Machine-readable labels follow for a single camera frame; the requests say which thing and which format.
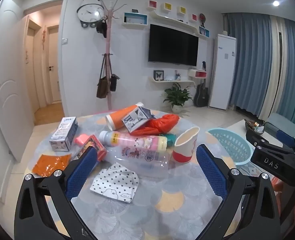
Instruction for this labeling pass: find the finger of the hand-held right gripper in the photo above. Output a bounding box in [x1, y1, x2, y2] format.
[277, 129, 295, 153]
[245, 127, 295, 154]

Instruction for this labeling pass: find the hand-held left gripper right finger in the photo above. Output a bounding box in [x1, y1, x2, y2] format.
[196, 144, 281, 240]

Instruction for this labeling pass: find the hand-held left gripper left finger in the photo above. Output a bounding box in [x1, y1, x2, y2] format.
[14, 145, 98, 240]

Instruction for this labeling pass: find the light blue plastic basket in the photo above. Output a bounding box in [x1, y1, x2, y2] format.
[205, 128, 254, 167]

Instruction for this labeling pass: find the red carton with pink cap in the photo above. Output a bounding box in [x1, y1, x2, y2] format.
[71, 134, 108, 163]

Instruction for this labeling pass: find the red white paper cup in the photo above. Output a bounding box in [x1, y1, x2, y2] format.
[172, 127, 200, 164]

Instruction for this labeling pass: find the orange snack wrapper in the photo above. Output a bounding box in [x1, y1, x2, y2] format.
[32, 154, 71, 175]

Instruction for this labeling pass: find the dotted white paper wrapper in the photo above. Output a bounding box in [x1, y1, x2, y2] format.
[90, 162, 139, 203]

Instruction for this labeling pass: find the blue white carton box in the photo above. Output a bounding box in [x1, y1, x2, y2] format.
[49, 117, 78, 152]

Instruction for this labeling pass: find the teal plastic-wrapped packet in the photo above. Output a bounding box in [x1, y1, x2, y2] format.
[162, 133, 177, 147]

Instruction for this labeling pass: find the pink drink bottle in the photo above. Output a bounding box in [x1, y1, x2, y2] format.
[99, 131, 168, 152]

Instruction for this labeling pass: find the clear plastic bottle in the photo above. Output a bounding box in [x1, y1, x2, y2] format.
[105, 147, 174, 178]

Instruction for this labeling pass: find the orange-red plastic bag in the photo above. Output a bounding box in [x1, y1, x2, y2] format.
[131, 114, 180, 136]

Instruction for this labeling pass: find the orange paper cup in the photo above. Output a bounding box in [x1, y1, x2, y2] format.
[105, 102, 151, 132]

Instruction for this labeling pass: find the grey white milk carton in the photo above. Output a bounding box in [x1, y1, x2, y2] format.
[122, 106, 155, 133]

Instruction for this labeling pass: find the black shoulder bag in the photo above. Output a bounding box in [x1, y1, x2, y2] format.
[110, 54, 119, 92]

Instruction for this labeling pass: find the dark tray with items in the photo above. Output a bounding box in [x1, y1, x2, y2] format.
[244, 119, 266, 133]

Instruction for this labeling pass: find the teal sofa cushion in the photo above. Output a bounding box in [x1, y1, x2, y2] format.
[264, 112, 295, 140]

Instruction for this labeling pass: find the white coffee table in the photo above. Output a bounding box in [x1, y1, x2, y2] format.
[225, 119, 283, 146]

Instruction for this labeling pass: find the white sheer curtain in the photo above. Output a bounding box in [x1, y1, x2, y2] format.
[259, 17, 286, 123]

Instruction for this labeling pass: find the black guitar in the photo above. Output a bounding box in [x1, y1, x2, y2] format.
[194, 61, 209, 107]

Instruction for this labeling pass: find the white refrigerator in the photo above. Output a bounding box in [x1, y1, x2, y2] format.
[209, 34, 237, 110]

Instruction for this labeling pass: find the potted green plant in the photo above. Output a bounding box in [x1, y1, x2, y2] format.
[163, 82, 193, 113]

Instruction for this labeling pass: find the red white storage box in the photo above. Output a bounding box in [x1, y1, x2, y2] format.
[187, 69, 207, 79]

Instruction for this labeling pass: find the brown tote bag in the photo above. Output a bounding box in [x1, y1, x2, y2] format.
[96, 54, 108, 99]

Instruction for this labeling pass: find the pink coat rack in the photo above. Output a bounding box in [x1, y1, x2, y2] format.
[101, 0, 128, 111]

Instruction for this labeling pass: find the beige hallway door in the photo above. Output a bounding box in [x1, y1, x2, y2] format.
[47, 25, 63, 103]

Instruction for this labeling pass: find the black television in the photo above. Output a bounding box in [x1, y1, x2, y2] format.
[148, 24, 199, 67]

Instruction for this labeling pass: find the white room door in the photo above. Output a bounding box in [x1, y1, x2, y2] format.
[0, 0, 35, 163]

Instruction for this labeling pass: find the wide blue box shelf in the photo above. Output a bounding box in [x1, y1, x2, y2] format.
[122, 12, 148, 26]

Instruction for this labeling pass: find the white low wall shelf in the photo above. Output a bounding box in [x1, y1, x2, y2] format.
[149, 76, 196, 85]

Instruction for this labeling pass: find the white wavy wall shelf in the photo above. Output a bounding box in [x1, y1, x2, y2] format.
[150, 10, 200, 34]

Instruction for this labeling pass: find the panda wall clock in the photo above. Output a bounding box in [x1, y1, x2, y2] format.
[76, 0, 105, 28]

